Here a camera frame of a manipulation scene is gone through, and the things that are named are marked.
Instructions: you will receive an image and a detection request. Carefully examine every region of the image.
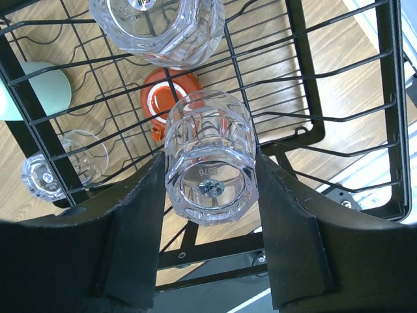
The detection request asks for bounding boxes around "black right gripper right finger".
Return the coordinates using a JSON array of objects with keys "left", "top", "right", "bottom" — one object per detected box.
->
[{"left": 256, "top": 154, "right": 416, "bottom": 312}]

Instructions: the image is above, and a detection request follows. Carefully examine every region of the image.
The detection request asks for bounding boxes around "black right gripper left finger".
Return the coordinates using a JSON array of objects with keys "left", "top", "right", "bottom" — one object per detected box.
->
[{"left": 1, "top": 153, "right": 165, "bottom": 312}]

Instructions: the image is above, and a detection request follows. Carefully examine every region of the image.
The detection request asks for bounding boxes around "large clear faceted glass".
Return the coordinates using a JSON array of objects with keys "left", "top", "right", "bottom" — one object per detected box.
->
[{"left": 21, "top": 129, "right": 109, "bottom": 203}]

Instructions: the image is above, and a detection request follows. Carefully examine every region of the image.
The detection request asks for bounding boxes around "small clear glass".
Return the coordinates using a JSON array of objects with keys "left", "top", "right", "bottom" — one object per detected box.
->
[
  {"left": 89, "top": 0, "right": 225, "bottom": 70},
  {"left": 165, "top": 89, "right": 259, "bottom": 226}
]

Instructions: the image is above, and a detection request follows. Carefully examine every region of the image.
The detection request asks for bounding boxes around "green plastic cup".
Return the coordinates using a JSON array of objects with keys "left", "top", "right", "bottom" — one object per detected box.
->
[{"left": 1, "top": 70, "right": 72, "bottom": 121}]

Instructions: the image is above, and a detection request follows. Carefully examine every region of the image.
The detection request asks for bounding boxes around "orange black mug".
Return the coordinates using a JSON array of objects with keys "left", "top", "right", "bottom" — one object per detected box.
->
[{"left": 140, "top": 68, "right": 203, "bottom": 142}]

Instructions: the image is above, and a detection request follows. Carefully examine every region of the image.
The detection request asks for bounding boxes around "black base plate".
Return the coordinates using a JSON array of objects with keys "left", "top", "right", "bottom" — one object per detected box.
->
[{"left": 315, "top": 185, "right": 362, "bottom": 211}]

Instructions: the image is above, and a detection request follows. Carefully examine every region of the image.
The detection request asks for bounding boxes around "black wire dish rack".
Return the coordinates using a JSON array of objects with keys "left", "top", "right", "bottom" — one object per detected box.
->
[{"left": 0, "top": 0, "right": 411, "bottom": 293}]

